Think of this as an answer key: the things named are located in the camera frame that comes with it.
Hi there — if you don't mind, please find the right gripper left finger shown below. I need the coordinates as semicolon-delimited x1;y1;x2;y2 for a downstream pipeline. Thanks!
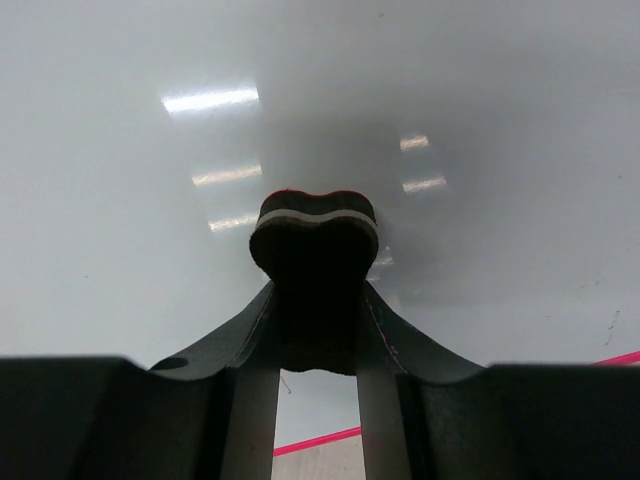
151;282;279;479

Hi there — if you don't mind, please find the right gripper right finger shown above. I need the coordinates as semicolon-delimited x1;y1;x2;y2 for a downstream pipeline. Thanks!
355;283;482;479

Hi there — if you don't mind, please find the black felt eraser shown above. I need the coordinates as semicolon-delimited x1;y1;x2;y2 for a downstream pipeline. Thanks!
249;190;379;376

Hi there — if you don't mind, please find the pink framed whiteboard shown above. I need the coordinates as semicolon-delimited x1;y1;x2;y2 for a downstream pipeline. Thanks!
0;0;640;456

